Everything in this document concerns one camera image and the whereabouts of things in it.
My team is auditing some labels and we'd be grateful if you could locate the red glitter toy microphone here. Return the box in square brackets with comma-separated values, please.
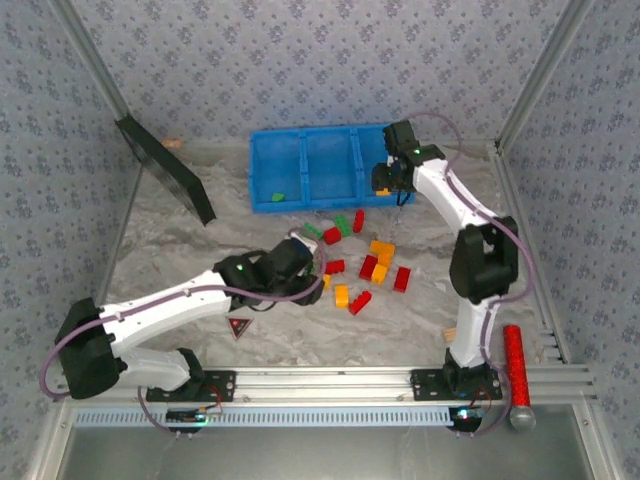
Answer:
[502, 324, 537, 432]

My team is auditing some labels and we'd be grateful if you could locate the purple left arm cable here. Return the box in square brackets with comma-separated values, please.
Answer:
[38, 227, 329, 437]

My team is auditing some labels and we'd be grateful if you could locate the thin black left gripper cable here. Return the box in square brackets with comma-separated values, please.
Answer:
[233, 293, 275, 314]

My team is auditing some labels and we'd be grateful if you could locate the black flat panel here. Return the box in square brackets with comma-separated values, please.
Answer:
[114, 113, 218, 227]

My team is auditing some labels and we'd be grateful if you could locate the black red triangle marker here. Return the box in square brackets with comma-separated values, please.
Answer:
[224, 315, 255, 342]

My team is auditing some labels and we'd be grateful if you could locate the blue three-compartment plastic bin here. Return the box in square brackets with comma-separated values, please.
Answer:
[248, 122, 417, 215]

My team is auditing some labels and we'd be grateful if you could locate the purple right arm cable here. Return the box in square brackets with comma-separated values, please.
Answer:
[399, 110, 537, 439]

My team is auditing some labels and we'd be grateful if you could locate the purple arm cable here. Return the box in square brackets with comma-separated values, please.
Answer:
[38, 227, 329, 437]
[399, 110, 537, 439]

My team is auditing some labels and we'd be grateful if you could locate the grey slotted cable duct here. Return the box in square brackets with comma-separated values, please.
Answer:
[73, 405, 454, 429]

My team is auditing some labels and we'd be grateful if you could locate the aluminium side rail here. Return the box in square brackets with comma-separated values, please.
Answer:
[487, 142, 571, 366]
[97, 167, 146, 304]

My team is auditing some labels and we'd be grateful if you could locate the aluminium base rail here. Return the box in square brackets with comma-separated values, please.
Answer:
[52, 365, 599, 405]

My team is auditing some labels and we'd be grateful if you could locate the aluminium frame post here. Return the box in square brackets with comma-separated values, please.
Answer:
[49, 0, 132, 121]
[494, 0, 599, 151]

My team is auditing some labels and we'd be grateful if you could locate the grey metal sheet panel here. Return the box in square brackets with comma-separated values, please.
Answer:
[29, 404, 621, 480]

